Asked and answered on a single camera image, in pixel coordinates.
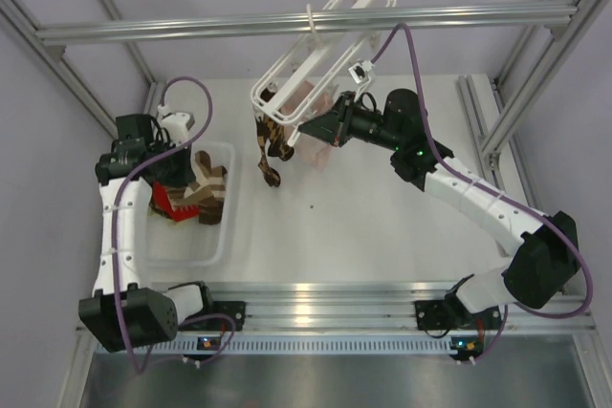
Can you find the white plastic clip hanger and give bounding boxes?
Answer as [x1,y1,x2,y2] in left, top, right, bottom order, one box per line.
[251,8,381,128]

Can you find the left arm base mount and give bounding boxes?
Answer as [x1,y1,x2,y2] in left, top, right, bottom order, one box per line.
[205,301,247,332]

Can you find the red sock with face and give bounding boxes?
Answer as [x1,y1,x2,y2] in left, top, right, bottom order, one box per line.
[149,182,199,223]

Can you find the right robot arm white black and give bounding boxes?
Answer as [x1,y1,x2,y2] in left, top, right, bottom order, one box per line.
[298,89,579,329]

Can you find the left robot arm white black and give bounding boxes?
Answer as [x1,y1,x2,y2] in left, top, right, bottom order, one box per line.
[78,110,216,353]

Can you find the aluminium crossbar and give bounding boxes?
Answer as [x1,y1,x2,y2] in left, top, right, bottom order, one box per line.
[36,1,578,45]

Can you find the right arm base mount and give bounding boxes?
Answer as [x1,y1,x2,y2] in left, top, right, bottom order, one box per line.
[414,299,454,332]

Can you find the pink sheer socks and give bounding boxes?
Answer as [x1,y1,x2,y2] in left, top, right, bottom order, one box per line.
[284,92,334,172]

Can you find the white plastic basket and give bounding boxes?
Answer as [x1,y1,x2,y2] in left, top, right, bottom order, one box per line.
[147,140,240,268]

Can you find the brown beige striped sock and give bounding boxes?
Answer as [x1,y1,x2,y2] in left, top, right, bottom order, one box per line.
[171,150,228,225]

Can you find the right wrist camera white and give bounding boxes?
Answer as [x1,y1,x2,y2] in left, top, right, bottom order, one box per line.
[348,60,375,85]

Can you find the brown yellow argyle sock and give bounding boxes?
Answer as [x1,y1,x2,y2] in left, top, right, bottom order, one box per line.
[255,114,295,187]

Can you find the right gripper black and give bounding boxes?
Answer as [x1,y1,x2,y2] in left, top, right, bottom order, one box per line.
[301,91,404,152]

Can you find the slotted cable duct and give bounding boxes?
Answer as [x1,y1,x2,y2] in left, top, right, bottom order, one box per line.
[95,331,484,356]

